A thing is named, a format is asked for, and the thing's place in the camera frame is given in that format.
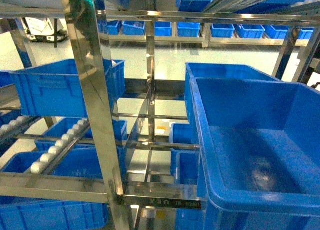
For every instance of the blue bin behind front bin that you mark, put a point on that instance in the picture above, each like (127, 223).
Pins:
(219, 71)

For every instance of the stainless steel vertical post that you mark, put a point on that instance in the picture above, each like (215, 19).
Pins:
(81, 19)

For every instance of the blue crate bottom left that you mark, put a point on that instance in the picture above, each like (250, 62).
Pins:
(19, 213)

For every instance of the blue crate left shelf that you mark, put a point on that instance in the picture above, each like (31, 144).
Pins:
(52, 89)

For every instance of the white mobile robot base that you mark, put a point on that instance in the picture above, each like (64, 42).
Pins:
(45, 29)

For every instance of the white roller track left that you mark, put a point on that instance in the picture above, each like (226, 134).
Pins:
(50, 159)

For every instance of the large blue bin front right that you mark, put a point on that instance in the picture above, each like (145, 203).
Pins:
(259, 154)

